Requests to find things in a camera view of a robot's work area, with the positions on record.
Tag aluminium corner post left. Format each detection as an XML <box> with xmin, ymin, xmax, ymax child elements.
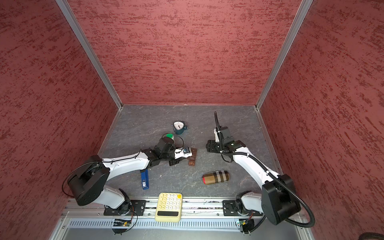
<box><xmin>56</xmin><ymin>0</ymin><xmax>124</xmax><ymax>111</ymax></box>

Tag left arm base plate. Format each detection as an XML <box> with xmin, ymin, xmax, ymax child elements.
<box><xmin>104</xmin><ymin>200</ymin><xmax>147</xmax><ymax>217</ymax></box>

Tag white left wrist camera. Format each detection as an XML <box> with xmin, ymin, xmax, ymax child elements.
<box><xmin>174</xmin><ymin>147</ymin><xmax>193</xmax><ymax>159</ymax></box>

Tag brown weekly pill organizer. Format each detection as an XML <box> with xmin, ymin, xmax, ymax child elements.
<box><xmin>188</xmin><ymin>148</ymin><xmax>198</xmax><ymax>167</ymax></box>

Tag plaid checkered pouch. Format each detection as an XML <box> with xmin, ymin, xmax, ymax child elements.
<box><xmin>202</xmin><ymin>170</ymin><xmax>230</xmax><ymax>185</ymax></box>

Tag green capped pill bottle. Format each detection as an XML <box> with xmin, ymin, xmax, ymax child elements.
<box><xmin>166</xmin><ymin>133</ymin><xmax>174</xmax><ymax>140</ymax></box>

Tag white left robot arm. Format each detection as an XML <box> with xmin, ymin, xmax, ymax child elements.
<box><xmin>67</xmin><ymin>136</ymin><xmax>193</xmax><ymax>216</ymax></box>

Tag yellow calculator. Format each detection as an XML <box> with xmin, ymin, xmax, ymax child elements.
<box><xmin>155</xmin><ymin>193</ymin><xmax>183</xmax><ymax>223</ymax></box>

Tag black corrugated right cable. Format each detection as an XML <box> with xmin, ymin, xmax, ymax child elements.
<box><xmin>213</xmin><ymin>111</ymin><xmax>316</xmax><ymax>229</ymax></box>

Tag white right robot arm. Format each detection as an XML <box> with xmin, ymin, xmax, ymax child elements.
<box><xmin>206</xmin><ymin>127</ymin><xmax>301</xmax><ymax>225</ymax></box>

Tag aluminium corner post right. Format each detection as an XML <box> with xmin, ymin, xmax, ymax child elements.
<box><xmin>256</xmin><ymin>0</ymin><xmax>313</xmax><ymax>111</ymax></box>

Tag aluminium corner post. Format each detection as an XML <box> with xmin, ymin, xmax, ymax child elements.
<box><xmin>256</xmin><ymin>0</ymin><xmax>313</xmax><ymax>111</ymax></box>
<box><xmin>56</xmin><ymin>0</ymin><xmax>124</xmax><ymax>111</ymax></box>

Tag teal dial kitchen scale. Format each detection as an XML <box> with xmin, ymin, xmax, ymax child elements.
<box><xmin>173</xmin><ymin>121</ymin><xmax>188</xmax><ymax>135</ymax></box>

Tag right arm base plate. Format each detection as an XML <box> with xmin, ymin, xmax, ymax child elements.
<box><xmin>222</xmin><ymin>200</ymin><xmax>263</xmax><ymax>217</ymax></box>

